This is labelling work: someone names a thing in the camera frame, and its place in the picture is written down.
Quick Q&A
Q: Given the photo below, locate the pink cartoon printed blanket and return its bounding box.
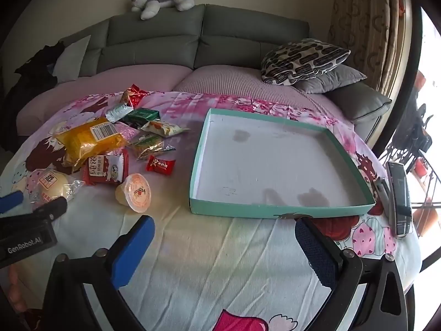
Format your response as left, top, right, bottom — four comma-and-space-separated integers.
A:
0, 91, 423, 331

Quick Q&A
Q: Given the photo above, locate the beige patterned curtain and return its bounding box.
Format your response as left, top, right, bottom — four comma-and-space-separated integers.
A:
327, 0, 419, 100

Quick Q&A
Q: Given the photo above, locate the light grey pillow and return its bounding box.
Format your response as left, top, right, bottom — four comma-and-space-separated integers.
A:
52, 35, 92, 84

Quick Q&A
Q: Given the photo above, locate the silver green snack packet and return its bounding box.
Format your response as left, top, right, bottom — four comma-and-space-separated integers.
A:
105, 104, 133, 122

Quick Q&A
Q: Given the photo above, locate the black remote control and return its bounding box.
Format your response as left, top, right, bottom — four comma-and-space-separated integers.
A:
385, 161, 413, 238

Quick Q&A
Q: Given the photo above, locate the grey sofa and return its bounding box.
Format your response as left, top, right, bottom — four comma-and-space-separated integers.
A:
15, 4, 393, 145

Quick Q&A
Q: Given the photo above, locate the grey white husky plush toy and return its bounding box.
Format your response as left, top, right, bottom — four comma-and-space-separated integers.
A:
128, 0, 201, 20

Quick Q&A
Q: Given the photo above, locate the green cracker packet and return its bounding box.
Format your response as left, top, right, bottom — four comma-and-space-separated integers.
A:
133, 134, 176, 161

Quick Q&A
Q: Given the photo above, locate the black metal railing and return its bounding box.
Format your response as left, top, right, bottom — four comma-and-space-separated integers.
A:
379, 103, 441, 214

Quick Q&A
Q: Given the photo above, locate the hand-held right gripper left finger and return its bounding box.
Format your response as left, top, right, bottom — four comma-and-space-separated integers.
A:
41, 215, 155, 331

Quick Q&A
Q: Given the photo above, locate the white orange-print snack packet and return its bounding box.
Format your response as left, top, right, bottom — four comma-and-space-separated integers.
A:
141, 121, 190, 137

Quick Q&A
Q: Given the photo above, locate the bun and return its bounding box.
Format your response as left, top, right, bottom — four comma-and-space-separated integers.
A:
29, 169, 85, 204

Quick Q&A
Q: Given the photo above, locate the pink sofa seat cover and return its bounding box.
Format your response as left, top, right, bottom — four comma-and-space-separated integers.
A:
17, 64, 355, 135

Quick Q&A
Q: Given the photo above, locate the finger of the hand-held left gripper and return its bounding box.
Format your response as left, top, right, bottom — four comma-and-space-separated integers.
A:
0, 192, 24, 214
33, 196, 68, 222

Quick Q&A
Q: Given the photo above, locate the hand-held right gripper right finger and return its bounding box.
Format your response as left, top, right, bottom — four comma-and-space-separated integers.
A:
294, 216, 409, 331

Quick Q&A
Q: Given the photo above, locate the dark green snack packet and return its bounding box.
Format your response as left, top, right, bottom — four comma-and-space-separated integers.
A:
120, 108, 161, 129

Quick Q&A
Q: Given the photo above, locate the dark grey pillow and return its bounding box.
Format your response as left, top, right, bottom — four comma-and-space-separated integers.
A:
294, 65, 367, 94

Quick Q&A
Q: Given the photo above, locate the small red candy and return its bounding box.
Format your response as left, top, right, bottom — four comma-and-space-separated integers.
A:
146, 155, 175, 173

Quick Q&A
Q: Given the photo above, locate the shallow teal cardboard box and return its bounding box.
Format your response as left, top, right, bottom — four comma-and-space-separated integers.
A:
188, 108, 376, 219

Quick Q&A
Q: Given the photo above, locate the black white patterned pillow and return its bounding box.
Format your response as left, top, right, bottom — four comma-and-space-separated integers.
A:
261, 39, 351, 86

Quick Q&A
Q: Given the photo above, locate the red white snack packet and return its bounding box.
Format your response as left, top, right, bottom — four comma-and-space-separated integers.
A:
83, 151, 129, 187

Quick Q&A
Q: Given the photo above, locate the black clothing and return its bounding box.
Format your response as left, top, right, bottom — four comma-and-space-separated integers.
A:
3, 41, 66, 152

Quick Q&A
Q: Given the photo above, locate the orange snack packet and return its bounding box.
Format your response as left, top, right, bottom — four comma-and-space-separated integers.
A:
55, 117, 130, 175

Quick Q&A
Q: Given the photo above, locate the jelly cup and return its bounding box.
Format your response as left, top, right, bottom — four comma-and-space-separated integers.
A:
115, 173, 152, 213

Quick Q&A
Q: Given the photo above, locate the red peanut packet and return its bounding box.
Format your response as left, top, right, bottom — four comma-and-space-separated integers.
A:
120, 84, 150, 107

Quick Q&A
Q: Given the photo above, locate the pink snack packet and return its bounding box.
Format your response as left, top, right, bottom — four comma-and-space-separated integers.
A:
110, 121, 140, 142

